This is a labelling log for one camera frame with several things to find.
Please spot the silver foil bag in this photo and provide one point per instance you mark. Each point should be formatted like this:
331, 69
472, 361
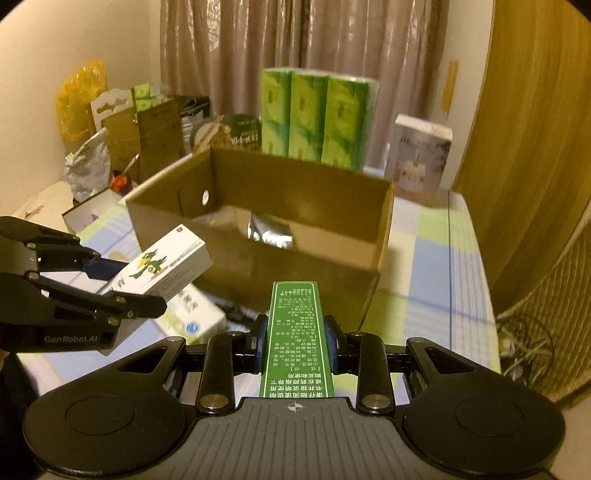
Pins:
270, 233

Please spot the white humidifier box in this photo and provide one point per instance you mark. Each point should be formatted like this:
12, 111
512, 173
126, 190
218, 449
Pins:
415, 161

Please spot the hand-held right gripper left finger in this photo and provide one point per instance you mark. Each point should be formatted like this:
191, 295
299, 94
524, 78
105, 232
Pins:
262, 344

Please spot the small green boxes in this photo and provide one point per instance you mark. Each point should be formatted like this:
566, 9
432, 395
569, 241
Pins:
145, 94

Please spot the white cardboard hanger card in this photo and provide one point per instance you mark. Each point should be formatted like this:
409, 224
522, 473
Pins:
108, 104

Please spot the flat white box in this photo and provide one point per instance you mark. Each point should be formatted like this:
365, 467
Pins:
90, 212

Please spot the crumpled silver plastic bag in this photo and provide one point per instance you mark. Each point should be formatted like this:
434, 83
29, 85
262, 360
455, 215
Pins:
87, 170

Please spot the wicker chair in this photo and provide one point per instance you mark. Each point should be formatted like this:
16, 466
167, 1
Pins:
558, 300

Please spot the desktop with checked tablecloth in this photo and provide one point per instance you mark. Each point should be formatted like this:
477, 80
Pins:
438, 286

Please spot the yellow curtain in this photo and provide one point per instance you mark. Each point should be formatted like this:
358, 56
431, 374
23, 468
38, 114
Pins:
521, 138

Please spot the white medicine box cartoon crocodile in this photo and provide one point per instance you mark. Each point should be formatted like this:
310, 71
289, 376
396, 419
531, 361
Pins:
171, 263

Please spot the round instant food bowl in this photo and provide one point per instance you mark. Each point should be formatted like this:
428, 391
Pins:
235, 134

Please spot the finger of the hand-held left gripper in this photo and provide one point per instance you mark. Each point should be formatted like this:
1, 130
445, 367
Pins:
104, 268
92, 307

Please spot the white and green medicine box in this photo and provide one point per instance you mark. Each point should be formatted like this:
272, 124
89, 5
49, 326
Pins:
194, 318

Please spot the pack of green tissue packets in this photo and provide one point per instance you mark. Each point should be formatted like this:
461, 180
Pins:
318, 115

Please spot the beige curtain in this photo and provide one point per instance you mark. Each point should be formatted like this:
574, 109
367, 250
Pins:
300, 37

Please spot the small brown cardboard box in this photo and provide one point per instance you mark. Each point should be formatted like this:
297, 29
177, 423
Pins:
152, 134

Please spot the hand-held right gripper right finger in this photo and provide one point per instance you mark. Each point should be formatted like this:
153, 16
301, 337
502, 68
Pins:
331, 344

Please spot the yellow strip on wall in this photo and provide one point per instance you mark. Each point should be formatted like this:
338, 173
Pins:
451, 87

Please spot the yellow plastic bag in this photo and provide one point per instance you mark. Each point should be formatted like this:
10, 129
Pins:
76, 101

